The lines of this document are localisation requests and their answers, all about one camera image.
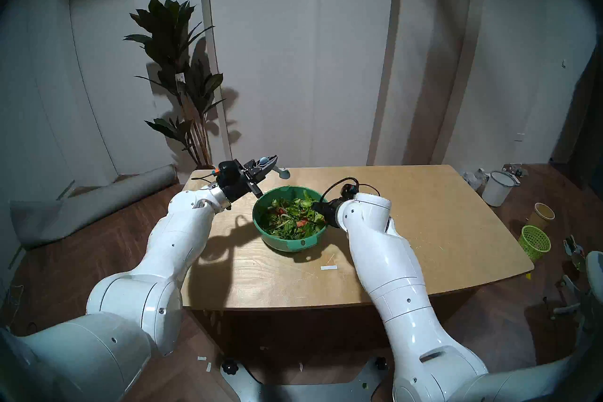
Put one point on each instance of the rolled grey carpet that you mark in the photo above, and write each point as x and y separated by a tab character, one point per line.
89	210

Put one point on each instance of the black base knob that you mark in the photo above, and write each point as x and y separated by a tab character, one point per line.
229	366
380	363

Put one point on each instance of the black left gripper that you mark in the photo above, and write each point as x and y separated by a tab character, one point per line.
238	191

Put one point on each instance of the crumpled white trash pile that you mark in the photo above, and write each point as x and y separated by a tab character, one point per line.
473	179

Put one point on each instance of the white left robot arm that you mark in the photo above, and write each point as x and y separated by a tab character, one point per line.
165	245

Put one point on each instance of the chopped vegetable salad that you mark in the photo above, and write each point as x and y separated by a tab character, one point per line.
294	219

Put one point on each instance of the white office chair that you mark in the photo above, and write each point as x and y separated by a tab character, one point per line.
596	274

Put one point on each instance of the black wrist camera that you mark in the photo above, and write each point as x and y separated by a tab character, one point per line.
229	171
349	192

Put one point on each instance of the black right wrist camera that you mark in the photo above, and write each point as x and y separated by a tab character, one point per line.
349	192

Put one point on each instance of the green and white floor clutter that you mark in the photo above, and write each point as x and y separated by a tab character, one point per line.
575	255

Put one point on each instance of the light blue spoon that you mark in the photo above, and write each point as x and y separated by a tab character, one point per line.
284	173

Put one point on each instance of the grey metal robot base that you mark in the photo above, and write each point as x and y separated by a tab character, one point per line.
306	391

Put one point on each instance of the tall potted plant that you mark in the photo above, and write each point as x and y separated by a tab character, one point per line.
169	29

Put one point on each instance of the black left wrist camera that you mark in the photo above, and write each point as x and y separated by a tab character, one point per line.
229	171

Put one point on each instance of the small debris pile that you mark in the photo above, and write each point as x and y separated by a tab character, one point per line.
516	169

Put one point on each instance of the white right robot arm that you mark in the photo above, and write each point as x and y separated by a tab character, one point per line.
386	274

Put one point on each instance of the green mesh basket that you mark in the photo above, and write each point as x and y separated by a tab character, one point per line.
534	243

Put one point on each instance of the yellow paper cup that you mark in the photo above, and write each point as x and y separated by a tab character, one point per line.
541	217

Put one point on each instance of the white bucket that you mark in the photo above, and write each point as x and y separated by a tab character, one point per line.
497	189

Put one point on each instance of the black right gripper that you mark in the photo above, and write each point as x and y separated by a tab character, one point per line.
335	215

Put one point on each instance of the green salad bowl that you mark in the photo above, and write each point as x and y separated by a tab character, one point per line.
289	244

